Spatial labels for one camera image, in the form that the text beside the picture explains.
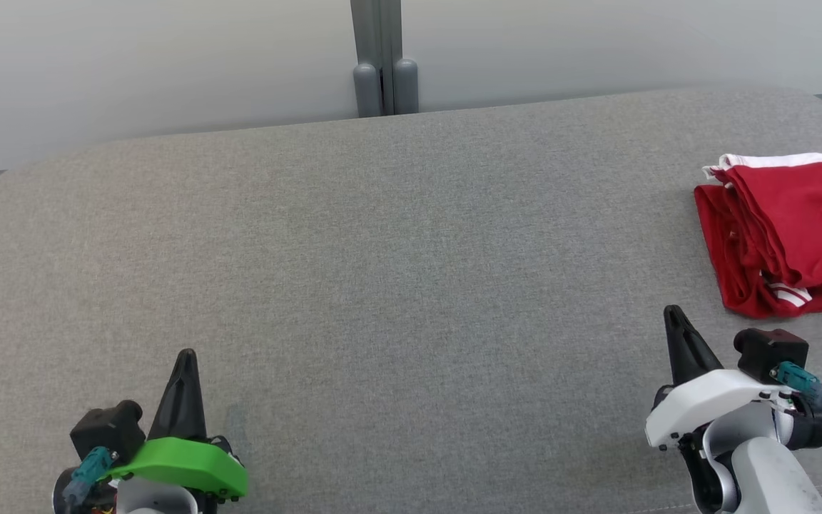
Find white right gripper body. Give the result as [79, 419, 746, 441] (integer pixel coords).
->
[644, 368, 794, 450]

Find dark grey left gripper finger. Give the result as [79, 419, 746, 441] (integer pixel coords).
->
[148, 349, 190, 438]
[183, 349, 207, 438]

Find grey partition post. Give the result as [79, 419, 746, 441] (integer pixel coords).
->
[350, 0, 384, 119]
[381, 0, 420, 116]

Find teal camera connector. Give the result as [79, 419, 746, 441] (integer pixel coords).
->
[60, 446, 118, 509]
[769, 361, 822, 405]

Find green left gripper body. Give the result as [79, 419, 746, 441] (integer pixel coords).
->
[100, 436, 250, 498]

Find red basketball jersey white sleeves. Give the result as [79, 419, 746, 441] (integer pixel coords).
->
[694, 182, 822, 320]

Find teal left camera connector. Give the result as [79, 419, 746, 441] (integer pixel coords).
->
[60, 446, 118, 509]

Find teal right camera connector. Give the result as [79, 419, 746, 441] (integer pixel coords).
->
[769, 361, 822, 405]

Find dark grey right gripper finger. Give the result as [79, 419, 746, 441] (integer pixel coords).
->
[674, 304, 725, 380]
[664, 304, 698, 387]

